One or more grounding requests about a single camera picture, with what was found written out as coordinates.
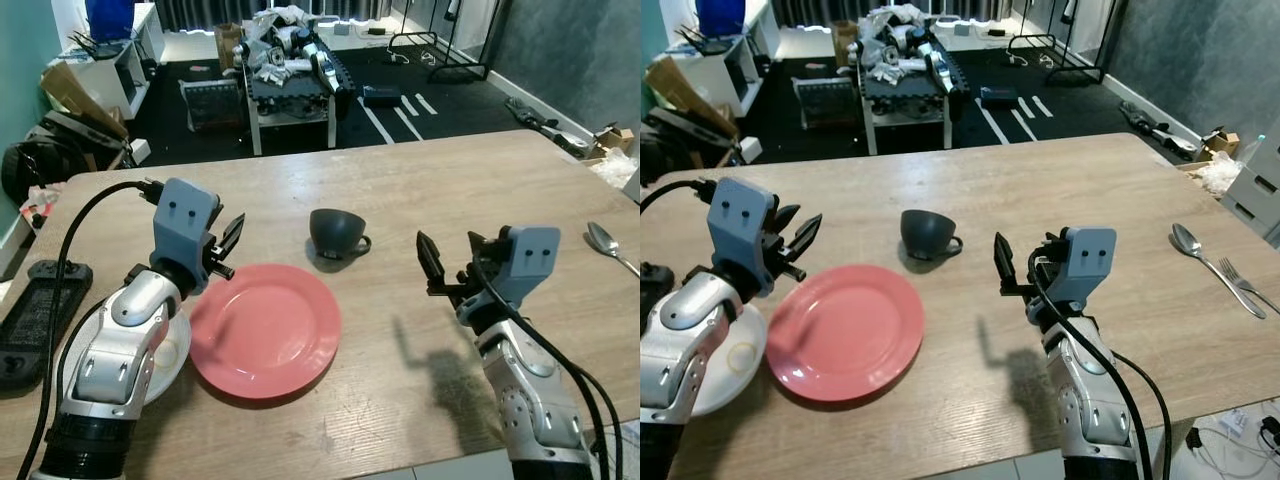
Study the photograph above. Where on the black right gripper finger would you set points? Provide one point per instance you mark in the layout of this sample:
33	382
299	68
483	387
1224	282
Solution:
1048	245
431	262
477	245
1005	260

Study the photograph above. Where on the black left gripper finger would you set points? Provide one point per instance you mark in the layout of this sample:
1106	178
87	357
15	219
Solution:
233	238
214	246
808	238
787	224

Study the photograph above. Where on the pink plate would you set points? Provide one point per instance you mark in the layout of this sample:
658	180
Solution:
845	332
265	330

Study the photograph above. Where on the light wooden table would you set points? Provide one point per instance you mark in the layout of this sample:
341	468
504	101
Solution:
1050	200
450	180

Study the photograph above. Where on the dark grey cup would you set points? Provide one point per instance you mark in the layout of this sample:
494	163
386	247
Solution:
335	232
925	233

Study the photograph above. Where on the white plate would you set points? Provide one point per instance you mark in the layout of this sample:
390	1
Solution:
174	350
745	362

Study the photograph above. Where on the silver spoon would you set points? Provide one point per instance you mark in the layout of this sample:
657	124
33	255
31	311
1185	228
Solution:
600	238
1187	240

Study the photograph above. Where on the black plastic crate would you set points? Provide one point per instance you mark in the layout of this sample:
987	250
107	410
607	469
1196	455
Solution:
828	105
212	105

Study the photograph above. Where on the black floor mat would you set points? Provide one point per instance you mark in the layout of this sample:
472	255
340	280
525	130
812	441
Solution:
460	112

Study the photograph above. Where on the black bag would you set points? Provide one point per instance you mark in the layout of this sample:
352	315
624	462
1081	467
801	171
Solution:
30	168
660	152

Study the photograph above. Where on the dark blue box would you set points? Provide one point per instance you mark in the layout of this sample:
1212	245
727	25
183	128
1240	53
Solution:
380	96
1000	97

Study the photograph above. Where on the black cart with clutter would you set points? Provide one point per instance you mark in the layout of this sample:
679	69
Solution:
905	85
290	90

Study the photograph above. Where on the white shelf unit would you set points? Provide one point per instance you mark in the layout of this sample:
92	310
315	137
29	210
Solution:
130	72
750	65

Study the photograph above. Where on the flat brown cardboard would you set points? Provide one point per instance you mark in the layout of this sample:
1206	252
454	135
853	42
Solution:
75	95
680	95

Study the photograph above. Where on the black metal rack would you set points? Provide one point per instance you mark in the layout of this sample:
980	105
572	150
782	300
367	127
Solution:
450	72
1065	74

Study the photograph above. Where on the small cardboard box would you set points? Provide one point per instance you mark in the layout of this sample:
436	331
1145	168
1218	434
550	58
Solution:
615	140
1222	143

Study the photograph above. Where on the silver fork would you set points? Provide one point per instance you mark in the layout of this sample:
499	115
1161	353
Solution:
1232	270

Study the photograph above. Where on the black handheld controller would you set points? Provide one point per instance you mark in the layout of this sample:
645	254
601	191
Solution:
35	320

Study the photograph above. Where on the white drawer unit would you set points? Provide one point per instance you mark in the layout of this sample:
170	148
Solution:
1255	190

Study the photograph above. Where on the blue plastic bin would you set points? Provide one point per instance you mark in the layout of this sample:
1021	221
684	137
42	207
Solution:
720	15
108	18

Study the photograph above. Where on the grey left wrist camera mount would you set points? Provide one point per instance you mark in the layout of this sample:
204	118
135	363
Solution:
185	220
742	218

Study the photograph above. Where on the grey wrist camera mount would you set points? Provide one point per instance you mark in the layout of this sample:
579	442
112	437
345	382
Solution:
742	218
185	220
1085	265
530	262

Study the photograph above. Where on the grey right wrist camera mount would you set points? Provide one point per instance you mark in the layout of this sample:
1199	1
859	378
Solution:
530	262
1085	265

